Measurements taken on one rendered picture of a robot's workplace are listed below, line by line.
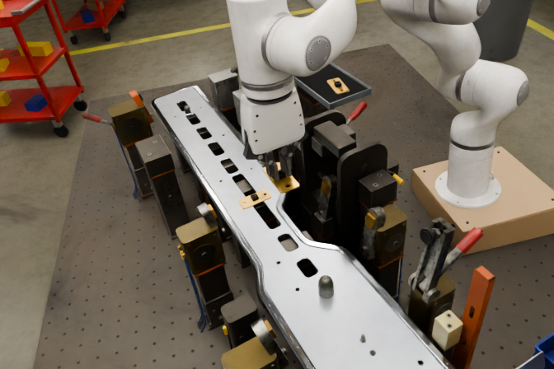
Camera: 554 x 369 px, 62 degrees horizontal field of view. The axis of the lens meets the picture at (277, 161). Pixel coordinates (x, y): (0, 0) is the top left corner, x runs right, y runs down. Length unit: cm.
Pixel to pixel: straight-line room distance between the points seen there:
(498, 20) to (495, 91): 271
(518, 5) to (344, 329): 331
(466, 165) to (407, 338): 64
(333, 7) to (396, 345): 61
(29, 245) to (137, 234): 137
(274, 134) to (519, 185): 100
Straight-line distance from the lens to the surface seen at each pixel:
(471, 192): 150
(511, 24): 402
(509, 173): 165
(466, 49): 115
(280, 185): 83
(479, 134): 138
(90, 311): 151
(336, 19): 65
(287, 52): 62
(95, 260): 164
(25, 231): 307
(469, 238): 94
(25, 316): 262
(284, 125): 76
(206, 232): 109
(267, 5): 65
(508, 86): 128
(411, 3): 102
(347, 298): 99
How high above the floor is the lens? 181
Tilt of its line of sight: 38 degrees down
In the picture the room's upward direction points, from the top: 7 degrees counter-clockwise
